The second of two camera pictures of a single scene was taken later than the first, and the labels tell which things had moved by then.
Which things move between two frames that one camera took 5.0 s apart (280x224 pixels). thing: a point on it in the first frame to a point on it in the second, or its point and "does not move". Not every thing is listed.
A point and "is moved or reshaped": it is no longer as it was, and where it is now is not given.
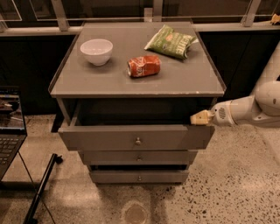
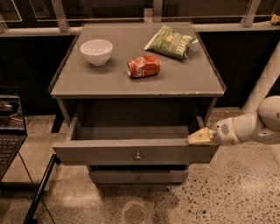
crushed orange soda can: [143, 66] does not move
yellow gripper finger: [200, 120] to [199, 139]
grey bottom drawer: [139, 176] does not move
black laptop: [12, 129] does not move
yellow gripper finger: [201, 117] to [199, 136]
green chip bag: [170, 41] does not move
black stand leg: [55, 159] does not move
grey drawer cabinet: [125, 94] does not move
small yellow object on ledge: [275, 19] does not move
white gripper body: [220, 113] to [224, 131]
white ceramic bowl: [97, 51] does not move
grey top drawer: [197, 136] is moved or reshaped
